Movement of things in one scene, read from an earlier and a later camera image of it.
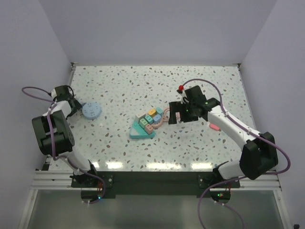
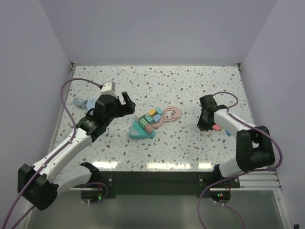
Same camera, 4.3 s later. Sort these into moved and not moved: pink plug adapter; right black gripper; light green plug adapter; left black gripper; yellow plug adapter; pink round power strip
Moved: left black gripper; right black gripper
Not moved: pink round power strip; pink plug adapter; light green plug adapter; yellow plug adapter
